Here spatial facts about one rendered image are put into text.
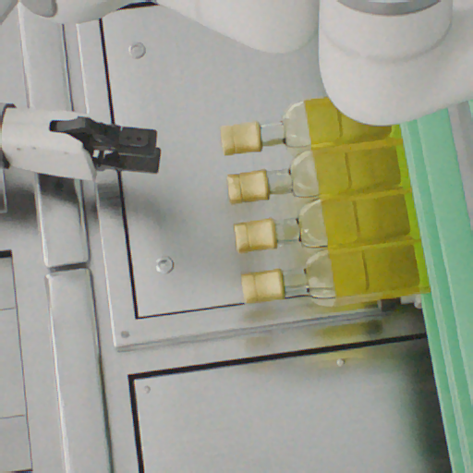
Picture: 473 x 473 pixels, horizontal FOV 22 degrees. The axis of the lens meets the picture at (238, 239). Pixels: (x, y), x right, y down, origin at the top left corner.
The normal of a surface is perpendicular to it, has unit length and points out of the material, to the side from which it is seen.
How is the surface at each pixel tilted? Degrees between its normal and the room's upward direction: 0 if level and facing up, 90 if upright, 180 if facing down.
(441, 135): 90
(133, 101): 91
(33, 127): 88
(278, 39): 93
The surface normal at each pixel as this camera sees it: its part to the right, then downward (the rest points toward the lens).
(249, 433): 0.00, -0.25
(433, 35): 0.63, 0.59
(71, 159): -0.13, 0.94
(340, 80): -0.72, 0.57
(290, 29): 0.40, 0.72
